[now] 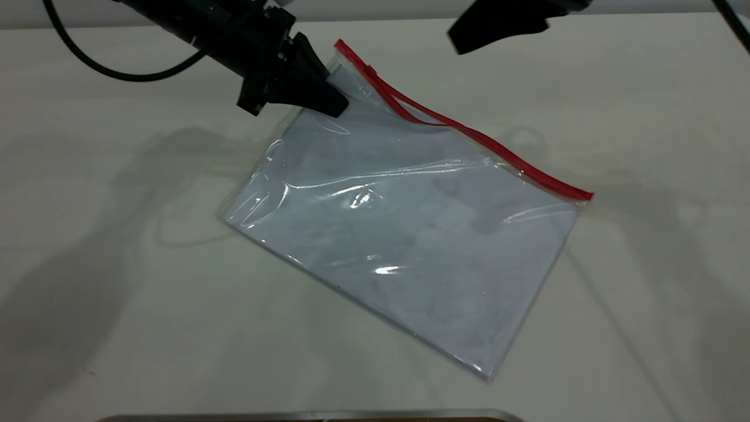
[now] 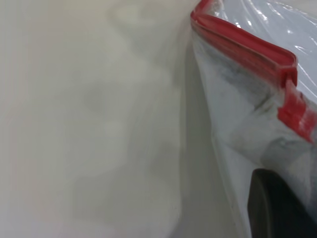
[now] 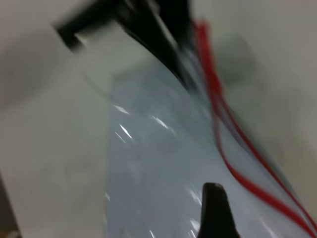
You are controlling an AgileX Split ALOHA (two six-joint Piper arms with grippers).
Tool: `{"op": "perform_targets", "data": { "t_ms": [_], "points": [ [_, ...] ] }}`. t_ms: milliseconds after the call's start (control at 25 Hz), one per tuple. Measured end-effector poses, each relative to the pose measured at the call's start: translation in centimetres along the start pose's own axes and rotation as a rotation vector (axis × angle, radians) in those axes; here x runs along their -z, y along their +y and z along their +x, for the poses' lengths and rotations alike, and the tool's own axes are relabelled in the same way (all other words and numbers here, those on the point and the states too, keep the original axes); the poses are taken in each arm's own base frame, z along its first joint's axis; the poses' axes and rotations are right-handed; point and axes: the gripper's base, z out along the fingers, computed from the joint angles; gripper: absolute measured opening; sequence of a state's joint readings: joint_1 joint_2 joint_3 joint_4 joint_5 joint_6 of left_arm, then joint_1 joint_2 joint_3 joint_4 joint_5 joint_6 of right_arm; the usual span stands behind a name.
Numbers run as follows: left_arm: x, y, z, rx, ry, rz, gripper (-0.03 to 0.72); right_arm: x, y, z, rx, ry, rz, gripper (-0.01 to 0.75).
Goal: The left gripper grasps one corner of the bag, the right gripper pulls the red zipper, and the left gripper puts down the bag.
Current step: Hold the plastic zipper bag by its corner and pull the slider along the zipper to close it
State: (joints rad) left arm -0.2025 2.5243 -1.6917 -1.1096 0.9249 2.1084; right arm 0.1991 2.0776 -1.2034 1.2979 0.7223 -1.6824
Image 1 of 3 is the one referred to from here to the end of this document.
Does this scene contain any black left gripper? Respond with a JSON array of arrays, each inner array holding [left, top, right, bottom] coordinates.
[[237, 2, 350, 118]]

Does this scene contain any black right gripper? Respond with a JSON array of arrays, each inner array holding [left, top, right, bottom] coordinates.
[[448, 0, 590, 55]]

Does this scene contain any clear plastic zipper bag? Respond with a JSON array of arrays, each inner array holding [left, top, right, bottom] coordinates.
[[220, 39, 594, 382]]

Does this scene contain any grey metal bar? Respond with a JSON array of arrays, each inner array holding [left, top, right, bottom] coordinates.
[[97, 409, 525, 422]]

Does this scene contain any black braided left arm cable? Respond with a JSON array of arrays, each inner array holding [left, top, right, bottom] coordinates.
[[42, 0, 207, 81]]

